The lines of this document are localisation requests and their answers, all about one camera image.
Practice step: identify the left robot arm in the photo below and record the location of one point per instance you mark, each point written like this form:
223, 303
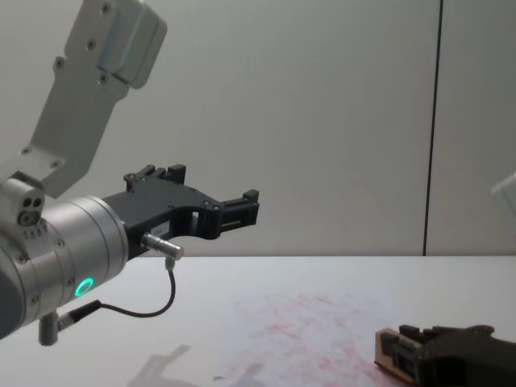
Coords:
76, 238

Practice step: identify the small tan block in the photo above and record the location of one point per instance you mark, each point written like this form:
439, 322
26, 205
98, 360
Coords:
381, 360

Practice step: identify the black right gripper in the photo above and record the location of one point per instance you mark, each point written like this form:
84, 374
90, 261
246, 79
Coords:
467, 359

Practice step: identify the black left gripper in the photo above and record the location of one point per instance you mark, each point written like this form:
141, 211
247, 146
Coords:
161, 205

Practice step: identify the white table cloth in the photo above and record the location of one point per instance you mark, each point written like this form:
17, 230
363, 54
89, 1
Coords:
282, 314

